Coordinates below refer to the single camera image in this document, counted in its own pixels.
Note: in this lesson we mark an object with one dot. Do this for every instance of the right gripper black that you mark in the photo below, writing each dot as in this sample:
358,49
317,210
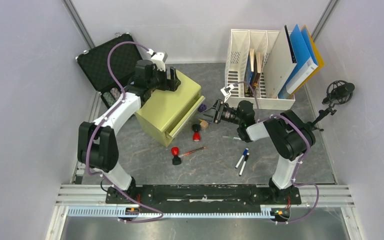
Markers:
212,114

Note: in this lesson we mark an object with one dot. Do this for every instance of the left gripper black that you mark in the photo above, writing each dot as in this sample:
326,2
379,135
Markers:
171,85

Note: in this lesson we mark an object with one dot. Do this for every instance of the green drawer cabinet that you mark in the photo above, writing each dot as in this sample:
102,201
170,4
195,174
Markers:
166,113

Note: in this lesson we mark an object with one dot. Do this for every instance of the blue capped white marker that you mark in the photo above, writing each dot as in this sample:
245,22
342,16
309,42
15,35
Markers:
241,157

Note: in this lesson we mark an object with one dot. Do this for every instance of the black capped white marker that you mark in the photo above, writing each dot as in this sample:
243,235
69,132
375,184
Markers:
244,164

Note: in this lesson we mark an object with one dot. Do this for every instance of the Animal Farm book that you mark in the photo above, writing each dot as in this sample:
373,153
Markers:
250,67

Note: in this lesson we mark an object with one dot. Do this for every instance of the brown small book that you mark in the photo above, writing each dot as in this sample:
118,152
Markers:
256,70

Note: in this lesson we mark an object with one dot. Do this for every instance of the white paper box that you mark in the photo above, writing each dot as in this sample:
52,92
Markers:
280,64

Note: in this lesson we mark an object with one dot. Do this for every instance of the blue plastic folder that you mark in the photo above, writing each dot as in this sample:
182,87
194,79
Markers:
306,61

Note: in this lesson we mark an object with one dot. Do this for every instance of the orange plastic folder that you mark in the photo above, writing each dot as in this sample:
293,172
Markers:
316,56

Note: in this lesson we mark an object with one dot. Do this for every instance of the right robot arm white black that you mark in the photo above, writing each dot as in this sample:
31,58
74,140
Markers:
291,137

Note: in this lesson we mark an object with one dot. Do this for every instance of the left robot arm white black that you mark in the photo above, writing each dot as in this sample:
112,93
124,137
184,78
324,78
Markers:
97,146

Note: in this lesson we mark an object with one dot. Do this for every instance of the purple cube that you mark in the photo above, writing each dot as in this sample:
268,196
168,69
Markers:
202,107

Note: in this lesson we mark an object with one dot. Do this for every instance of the wooden cube block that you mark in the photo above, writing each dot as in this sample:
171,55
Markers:
204,124

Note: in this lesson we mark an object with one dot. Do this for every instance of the red black stamp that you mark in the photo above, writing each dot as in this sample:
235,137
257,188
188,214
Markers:
196,128
176,160

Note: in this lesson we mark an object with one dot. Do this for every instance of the red pen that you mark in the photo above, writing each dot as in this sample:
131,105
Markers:
192,151

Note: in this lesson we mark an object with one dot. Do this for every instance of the black poker chip case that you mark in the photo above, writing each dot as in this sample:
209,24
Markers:
110,64

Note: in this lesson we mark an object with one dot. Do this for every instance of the white file organizer rack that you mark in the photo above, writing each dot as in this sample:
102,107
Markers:
240,42

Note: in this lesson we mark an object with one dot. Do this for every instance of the black microphone on tripod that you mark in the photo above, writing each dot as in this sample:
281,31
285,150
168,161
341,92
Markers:
338,92

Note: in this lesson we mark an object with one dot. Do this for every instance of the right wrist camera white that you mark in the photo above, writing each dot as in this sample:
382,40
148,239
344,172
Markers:
227,91

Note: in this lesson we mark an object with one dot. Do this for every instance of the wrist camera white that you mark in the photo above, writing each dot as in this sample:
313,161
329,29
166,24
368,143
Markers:
158,58
227,91

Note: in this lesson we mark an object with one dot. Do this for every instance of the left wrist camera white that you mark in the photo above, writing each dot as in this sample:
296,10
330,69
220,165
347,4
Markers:
158,58

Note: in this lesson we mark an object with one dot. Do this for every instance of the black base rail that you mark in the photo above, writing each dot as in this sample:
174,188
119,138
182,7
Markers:
212,198

